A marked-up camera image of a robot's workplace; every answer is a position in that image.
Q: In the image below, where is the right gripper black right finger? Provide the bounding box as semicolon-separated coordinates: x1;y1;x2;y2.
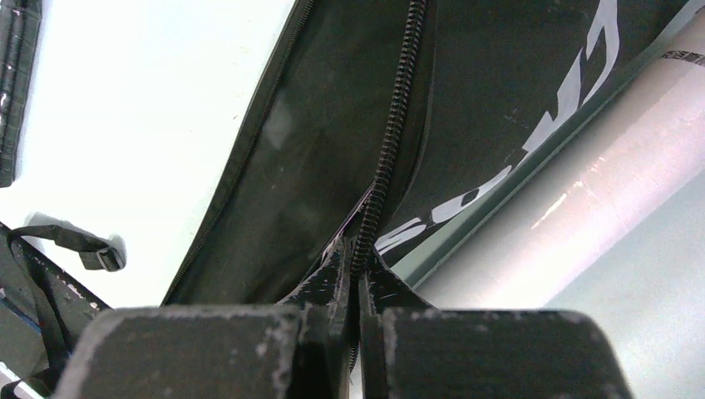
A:
357;255;633;398

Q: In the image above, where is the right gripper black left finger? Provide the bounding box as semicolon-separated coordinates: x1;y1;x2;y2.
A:
55;239;350;398

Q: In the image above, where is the black racket bag crossway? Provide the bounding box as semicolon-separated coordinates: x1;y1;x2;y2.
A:
163;1;686;305

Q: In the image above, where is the white shuttlecock tube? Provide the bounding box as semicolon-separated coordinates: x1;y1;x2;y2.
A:
418;13;704;309

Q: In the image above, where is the left badminton racket black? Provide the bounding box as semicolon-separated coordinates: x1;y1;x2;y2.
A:
1;0;43;188

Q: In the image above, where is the black bag strap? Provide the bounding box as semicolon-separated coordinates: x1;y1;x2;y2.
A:
0;224;126;397

